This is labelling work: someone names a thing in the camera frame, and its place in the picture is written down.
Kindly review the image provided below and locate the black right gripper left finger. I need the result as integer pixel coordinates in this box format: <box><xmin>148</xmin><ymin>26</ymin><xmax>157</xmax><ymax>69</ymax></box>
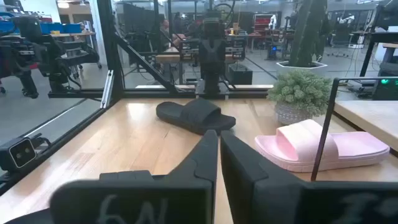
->
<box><xmin>49</xmin><ymin>129</ymin><xmax>218</xmax><ymax>224</ymax></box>

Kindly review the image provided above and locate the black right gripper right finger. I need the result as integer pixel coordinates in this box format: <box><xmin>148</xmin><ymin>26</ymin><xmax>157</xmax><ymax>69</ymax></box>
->
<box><xmin>220</xmin><ymin>129</ymin><xmax>398</xmax><ymax>224</ymax></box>

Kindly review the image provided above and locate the pink rubber slide sandal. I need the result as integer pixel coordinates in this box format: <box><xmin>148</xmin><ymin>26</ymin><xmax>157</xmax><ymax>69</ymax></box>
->
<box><xmin>254</xmin><ymin>119</ymin><xmax>391</xmax><ymax>174</ymax></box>

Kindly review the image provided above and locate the black rubber slide sandal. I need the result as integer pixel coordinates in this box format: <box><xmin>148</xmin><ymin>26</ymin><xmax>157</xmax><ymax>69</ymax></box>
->
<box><xmin>155</xmin><ymin>98</ymin><xmax>237</xmax><ymax>136</ymax></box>

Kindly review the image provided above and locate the black box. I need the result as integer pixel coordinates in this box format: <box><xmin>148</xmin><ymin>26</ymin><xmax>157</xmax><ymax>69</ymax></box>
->
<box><xmin>228</xmin><ymin>63</ymin><xmax>253</xmax><ymax>85</ymax></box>

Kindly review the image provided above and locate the person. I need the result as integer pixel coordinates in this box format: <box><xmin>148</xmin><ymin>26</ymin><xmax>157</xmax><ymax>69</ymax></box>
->
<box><xmin>159</xmin><ymin>19</ymin><xmax>181</xmax><ymax>52</ymax></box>

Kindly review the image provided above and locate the red tool cabinet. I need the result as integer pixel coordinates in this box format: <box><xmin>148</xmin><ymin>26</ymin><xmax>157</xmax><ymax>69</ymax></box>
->
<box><xmin>254</xmin><ymin>14</ymin><xmax>274</xmax><ymax>32</ymax></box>

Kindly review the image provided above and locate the small succulent patterned pot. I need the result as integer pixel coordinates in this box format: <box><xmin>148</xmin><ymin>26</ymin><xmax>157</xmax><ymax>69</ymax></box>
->
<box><xmin>266</xmin><ymin>70</ymin><xmax>333</xmax><ymax>126</ymax></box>

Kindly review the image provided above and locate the tall cactus white pot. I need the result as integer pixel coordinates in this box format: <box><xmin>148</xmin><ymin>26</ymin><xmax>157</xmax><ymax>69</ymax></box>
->
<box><xmin>275</xmin><ymin>0</ymin><xmax>332</xmax><ymax>77</ymax></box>

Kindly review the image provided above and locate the blue storage bin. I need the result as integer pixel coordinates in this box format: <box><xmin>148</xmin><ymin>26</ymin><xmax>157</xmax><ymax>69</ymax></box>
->
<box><xmin>63</xmin><ymin>22</ymin><xmax>82</xmax><ymax>34</ymax></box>
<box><xmin>39</xmin><ymin>22</ymin><xmax>65</xmax><ymax>34</ymax></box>

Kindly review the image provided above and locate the black robot workstation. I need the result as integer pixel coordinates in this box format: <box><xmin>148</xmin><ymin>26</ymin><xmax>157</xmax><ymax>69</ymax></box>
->
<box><xmin>0</xmin><ymin>15</ymin><xmax>100</xmax><ymax>99</ymax></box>

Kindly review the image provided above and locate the black device green light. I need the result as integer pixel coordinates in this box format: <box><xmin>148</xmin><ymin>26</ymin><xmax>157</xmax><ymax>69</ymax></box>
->
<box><xmin>371</xmin><ymin>77</ymin><xmax>398</xmax><ymax>101</ymax></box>

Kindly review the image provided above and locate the wooden shelf black metal frame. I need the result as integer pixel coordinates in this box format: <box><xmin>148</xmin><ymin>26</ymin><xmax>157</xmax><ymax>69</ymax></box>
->
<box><xmin>310</xmin><ymin>76</ymin><xmax>398</xmax><ymax>182</ymax></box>

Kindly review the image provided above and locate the black desk frame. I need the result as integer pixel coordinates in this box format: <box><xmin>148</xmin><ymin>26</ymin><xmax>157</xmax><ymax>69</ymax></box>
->
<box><xmin>359</xmin><ymin>0</ymin><xmax>398</xmax><ymax>78</ymax></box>

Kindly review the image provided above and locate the small black table camera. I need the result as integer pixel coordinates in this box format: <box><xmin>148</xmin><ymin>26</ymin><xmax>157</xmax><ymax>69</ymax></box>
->
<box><xmin>0</xmin><ymin>136</ymin><xmax>38</xmax><ymax>172</ymax></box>

